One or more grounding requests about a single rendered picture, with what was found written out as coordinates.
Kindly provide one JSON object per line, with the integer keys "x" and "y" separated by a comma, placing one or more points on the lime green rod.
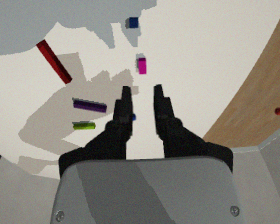
{"x": 82, "y": 126}

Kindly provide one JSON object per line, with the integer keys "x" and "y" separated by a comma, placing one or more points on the purple rod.
{"x": 90, "y": 106}

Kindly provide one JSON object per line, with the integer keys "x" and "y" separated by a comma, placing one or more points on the dark red rod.
{"x": 54, "y": 61}

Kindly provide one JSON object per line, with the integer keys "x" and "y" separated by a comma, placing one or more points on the magenta block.
{"x": 142, "y": 65}

